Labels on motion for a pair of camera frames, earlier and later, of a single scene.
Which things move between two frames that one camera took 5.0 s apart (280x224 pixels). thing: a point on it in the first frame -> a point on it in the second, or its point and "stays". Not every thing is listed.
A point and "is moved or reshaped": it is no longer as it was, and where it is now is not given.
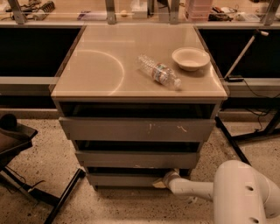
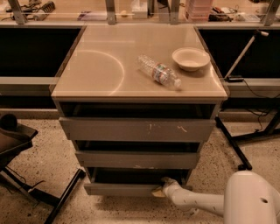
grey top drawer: (137, 129) stays
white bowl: (191, 59) stays
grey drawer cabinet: (138, 100) stays
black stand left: (14, 139) stays
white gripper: (169, 180) -> (170, 187)
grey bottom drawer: (124, 179) is moved or reshaped
